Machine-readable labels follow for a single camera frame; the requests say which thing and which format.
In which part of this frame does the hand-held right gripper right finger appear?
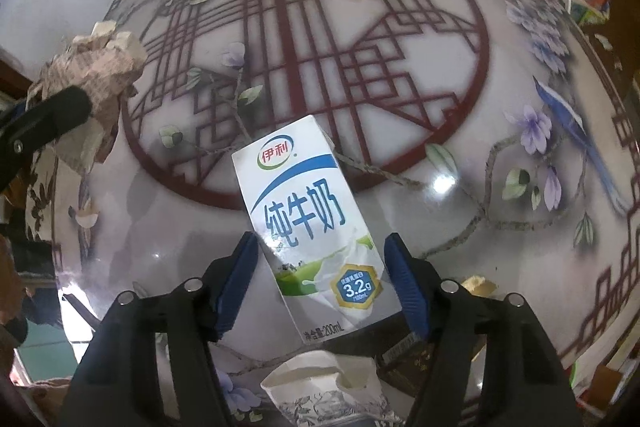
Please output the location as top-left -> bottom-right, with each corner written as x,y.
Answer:
384,233 -> 583,427

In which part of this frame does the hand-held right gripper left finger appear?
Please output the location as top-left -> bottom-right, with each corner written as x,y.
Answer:
60,232 -> 259,427

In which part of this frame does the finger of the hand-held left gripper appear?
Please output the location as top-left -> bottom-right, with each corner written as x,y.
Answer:
0,86 -> 94,194

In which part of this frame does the brown paper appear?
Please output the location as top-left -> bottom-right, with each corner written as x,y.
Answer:
27,21 -> 148,172

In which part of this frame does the white milk carton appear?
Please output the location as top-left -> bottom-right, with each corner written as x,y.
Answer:
231,114 -> 403,344

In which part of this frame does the dark wrapper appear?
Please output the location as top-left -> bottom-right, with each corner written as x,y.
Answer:
375,331 -> 437,370

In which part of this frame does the small yellow paper scrap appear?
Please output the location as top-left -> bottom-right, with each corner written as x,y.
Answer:
462,275 -> 499,298

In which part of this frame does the torn white paper cup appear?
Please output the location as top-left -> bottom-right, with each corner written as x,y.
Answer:
260,351 -> 398,427

